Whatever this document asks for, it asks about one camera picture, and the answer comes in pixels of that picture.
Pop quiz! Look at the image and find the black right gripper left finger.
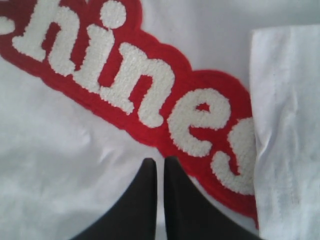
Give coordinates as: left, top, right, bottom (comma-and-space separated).
74, 158, 157, 240

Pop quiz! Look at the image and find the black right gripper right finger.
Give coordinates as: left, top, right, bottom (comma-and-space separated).
163, 156, 259, 240

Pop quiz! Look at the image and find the white t-shirt red lettering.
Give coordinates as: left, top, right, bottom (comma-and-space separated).
0, 0, 320, 240

